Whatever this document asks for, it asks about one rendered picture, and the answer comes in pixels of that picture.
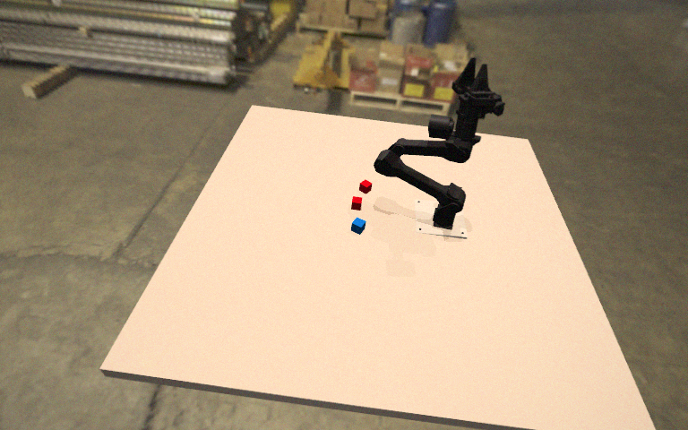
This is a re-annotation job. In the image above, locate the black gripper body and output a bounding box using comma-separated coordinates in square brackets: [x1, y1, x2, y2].
[452, 81, 496, 123]

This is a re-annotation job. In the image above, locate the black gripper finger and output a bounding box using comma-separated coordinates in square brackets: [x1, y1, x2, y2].
[456, 58, 476, 83]
[469, 64, 494, 95]

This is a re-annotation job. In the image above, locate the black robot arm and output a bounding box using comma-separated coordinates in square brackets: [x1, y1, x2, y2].
[374, 91, 505, 230]

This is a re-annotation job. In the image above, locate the red cube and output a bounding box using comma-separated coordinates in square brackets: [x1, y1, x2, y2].
[351, 196, 362, 211]
[359, 180, 372, 194]

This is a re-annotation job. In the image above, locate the blue cube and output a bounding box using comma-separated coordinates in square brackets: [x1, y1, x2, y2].
[351, 217, 366, 235]

